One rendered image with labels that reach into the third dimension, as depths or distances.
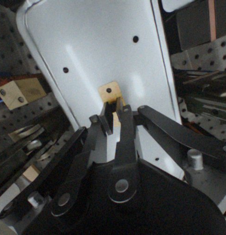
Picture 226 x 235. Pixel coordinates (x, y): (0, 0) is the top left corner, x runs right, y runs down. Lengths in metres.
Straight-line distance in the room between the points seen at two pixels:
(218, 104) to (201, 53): 0.41
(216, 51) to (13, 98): 0.66
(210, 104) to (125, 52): 0.16
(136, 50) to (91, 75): 0.09
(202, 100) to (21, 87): 0.29
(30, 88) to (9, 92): 0.03
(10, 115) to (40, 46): 0.55
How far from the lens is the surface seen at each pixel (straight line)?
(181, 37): 0.27
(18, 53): 0.66
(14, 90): 0.21
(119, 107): 0.15
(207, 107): 0.25
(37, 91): 0.24
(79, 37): 0.24
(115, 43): 0.23
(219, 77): 0.34
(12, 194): 0.93
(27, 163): 0.21
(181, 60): 0.59
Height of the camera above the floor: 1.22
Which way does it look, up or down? 67 degrees down
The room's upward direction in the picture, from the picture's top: 176 degrees counter-clockwise
